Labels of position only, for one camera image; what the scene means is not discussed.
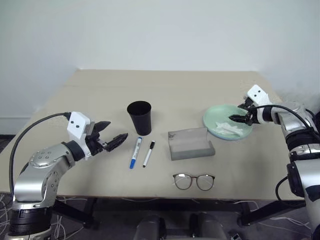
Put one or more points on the blue whiteboard marker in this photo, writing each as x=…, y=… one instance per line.
x=136, y=151

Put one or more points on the dark rounded robot shape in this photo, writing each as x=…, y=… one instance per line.
x=150, y=227
x=208, y=226

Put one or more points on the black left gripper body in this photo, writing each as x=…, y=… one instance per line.
x=93, y=143

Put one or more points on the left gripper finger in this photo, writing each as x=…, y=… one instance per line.
x=116, y=142
x=103, y=125

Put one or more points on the crumpled white tissue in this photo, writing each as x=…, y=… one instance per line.
x=228, y=128

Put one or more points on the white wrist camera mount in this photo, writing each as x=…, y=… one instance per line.
x=257, y=93
x=76, y=125

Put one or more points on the pale green plate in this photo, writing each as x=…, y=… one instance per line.
x=215, y=116

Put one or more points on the black table leg frame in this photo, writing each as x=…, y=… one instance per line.
x=72, y=212
x=265, y=211

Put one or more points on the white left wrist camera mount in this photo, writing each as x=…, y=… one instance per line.
x=76, y=125

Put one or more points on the black whiteboard marker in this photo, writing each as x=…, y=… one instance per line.
x=148, y=155

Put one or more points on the brown round-rimmed glasses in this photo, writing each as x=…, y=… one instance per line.
x=185, y=188

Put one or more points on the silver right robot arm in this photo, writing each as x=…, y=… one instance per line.
x=305, y=175

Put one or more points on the black plastic cup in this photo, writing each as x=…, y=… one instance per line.
x=141, y=122

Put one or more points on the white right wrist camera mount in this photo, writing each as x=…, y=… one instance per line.
x=257, y=93

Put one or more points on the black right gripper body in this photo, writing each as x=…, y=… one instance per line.
x=253, y=116

